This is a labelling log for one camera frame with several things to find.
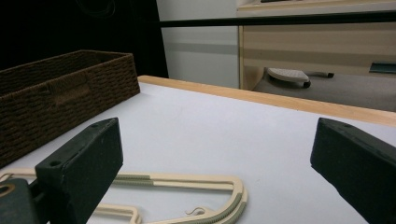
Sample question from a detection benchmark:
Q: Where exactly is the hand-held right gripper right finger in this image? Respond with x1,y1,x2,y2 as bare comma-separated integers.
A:
309,117,396,224

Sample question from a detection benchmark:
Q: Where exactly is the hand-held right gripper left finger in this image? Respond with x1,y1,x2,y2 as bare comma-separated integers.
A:
35,117,124,224

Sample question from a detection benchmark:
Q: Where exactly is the brown woven basket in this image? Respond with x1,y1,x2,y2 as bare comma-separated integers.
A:
0,49,141,169

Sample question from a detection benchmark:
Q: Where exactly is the cream clothes hanger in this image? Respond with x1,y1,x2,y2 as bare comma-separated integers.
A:
92,178,249,224
0,167,246,224

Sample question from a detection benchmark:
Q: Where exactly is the office chair base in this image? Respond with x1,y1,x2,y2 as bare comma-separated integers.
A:
266,66,335,89

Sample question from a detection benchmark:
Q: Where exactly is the wooden cabinet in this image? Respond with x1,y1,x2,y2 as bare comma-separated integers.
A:
235,0,396,91

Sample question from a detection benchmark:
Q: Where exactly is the dark curtain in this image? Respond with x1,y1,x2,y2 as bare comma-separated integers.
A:
0,0,169,79

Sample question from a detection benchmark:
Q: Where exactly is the dark drawer handle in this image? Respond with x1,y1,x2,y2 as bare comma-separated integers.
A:
369,61,396,75

